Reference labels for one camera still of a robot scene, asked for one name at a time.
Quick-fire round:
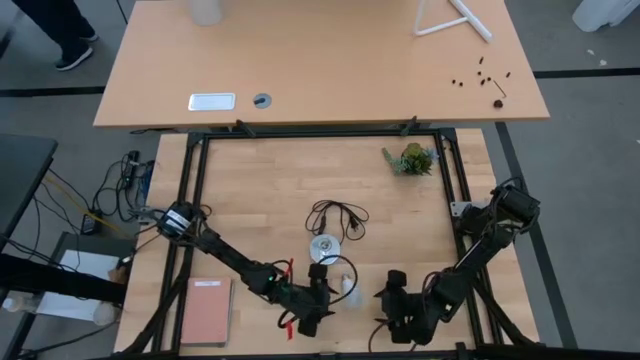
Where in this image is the white cylinder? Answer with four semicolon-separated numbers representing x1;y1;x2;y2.
187;0;224;27

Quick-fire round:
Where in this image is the black side table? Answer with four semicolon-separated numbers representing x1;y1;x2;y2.
0;133;59;251

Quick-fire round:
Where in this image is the small potted succulent plant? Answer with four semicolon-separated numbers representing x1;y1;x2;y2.
382;142;436;177

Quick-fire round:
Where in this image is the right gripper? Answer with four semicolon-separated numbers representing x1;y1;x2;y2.
374;269;444;346

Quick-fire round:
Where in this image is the black floor cable bundle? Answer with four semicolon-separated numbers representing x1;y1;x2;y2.
37;149;156;236

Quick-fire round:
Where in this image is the person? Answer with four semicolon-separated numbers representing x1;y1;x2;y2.
10;0;100;72

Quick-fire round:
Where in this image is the black aluminium table frame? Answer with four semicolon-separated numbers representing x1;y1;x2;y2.
114;127;546;360

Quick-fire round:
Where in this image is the black lamp power cord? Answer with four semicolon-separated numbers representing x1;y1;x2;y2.
304;199;370;242

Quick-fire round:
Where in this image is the silver desk plate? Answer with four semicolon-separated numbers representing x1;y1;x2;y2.
187;92;237;112

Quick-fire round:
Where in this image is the pink notebook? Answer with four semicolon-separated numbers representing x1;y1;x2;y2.
180;277;234;347

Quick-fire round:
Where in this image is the black power adapter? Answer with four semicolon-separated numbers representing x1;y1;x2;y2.
81;212;103;236

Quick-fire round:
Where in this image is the white box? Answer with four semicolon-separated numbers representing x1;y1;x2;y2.
37;248;121;321

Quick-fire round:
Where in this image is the white bag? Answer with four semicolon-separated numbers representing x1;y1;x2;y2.
572;0;640;33

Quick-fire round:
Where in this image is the chrome lamp base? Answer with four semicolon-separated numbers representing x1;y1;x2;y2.
309;233;342;265

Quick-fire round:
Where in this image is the light wooden desk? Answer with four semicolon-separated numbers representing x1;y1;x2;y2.
93;0;551;129

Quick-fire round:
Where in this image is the white lightbulb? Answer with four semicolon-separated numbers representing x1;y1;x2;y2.
341;273;364;309

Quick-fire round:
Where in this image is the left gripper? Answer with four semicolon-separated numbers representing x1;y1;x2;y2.
272;263;339;337

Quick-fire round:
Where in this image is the white stand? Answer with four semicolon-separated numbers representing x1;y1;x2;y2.
413;0;494;43

